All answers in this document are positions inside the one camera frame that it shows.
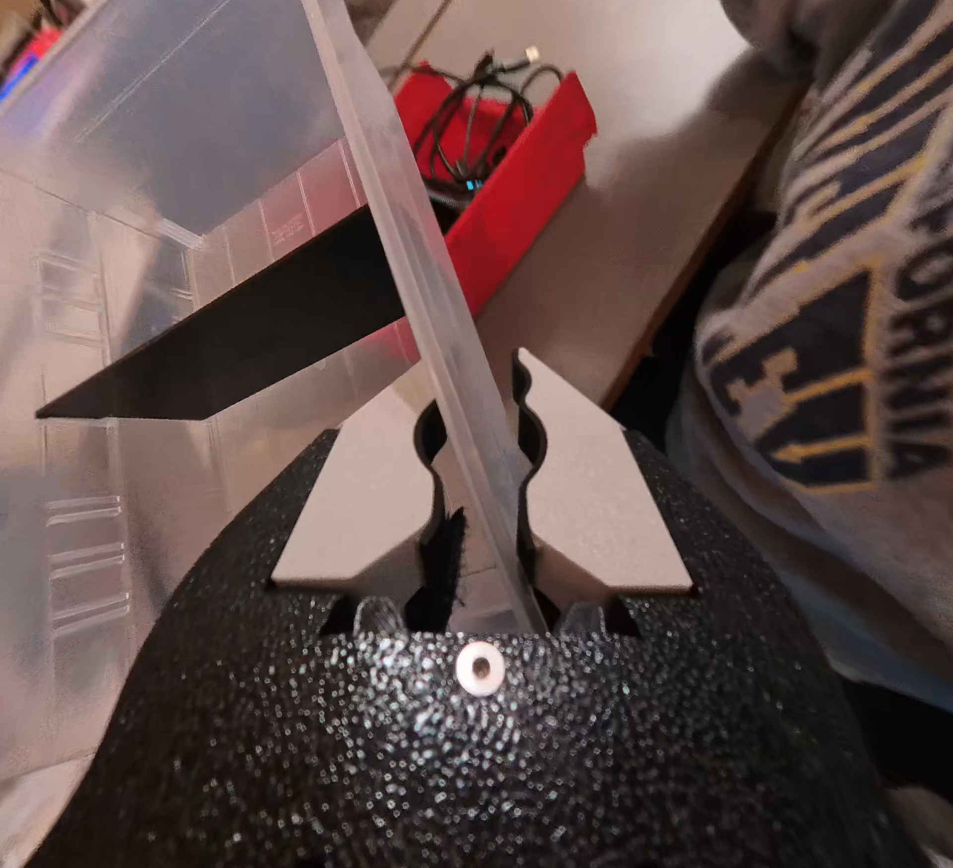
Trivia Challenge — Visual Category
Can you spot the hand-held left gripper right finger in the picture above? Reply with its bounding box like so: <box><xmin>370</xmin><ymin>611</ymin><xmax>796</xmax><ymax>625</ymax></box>
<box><xmin>512</xmin><ymin>348</ymin><xmax>698</xmax><ymax>622</ymax></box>

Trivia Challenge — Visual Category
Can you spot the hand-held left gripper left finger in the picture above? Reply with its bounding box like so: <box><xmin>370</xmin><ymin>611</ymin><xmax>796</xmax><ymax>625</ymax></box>
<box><xmin>270</xmin><ymin>399</ymin><xmax>449</xmax><ymax>619</ymax></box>

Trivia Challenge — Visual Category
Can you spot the red plastic bin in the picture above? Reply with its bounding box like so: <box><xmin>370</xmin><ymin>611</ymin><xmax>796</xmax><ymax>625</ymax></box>
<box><xmin>223</xmin><ymin>62</ymin><xmax>599</xmax><ymax>366</ymax></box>

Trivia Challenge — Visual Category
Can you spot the black usb cable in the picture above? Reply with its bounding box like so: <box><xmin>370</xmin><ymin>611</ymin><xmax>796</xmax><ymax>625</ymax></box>
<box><xmin>411</xmin><ymin>45</ymin><xmax>565</xmax><ymax>208</ymax></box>

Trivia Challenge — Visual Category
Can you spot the clear plastic container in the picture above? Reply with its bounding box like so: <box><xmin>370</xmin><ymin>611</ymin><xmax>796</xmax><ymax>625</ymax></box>
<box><xmin>0</xmin><ymin>0</ymin><xmax>553</xmax><ymax>791</ymax></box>

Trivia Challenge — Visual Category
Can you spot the person's grey sweatshirt torso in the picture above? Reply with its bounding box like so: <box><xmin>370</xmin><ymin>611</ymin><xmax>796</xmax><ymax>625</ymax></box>
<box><xmin>665</xmin><ymin>0</ymin><xmax>953</xmax><ymax>709</ymax></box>

